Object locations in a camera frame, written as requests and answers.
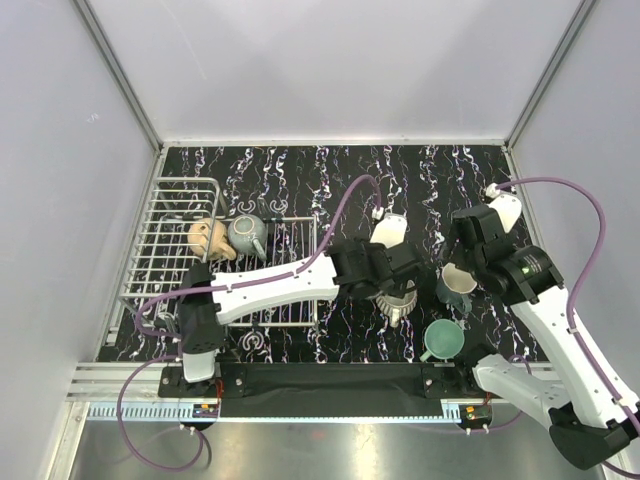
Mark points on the ribbed grey mug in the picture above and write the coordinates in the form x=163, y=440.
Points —
x=395, y=308

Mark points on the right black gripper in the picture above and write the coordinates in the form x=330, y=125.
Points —
x=455, y=237

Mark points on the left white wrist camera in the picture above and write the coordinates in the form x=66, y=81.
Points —
x=390, y=228

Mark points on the dark mug cream interior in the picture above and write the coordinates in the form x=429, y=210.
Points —
x=454, y=287

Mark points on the white slotted cable duct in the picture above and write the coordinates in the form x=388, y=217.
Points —
x=140, y=411

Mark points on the metal wire dish rack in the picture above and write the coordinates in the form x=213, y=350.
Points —
x=174, y=208

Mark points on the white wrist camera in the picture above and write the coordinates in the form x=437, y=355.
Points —
x=507, y=205
x=390, y=228

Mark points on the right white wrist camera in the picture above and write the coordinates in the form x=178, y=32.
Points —
x=507, y=205

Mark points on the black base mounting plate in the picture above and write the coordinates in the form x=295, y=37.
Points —
x=238, y=380

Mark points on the mint green mug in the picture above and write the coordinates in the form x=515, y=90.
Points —
x=443, y=340

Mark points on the grey glazed mug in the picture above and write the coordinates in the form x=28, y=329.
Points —
x=248, y=235

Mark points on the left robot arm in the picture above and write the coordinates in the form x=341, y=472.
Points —
x=212, y=303

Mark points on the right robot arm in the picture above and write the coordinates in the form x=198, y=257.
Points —
x=594, y=414

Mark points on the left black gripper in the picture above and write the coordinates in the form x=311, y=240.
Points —
x=371, y=247

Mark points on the tan ceramic mug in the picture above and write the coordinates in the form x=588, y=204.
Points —
x=208, y=239

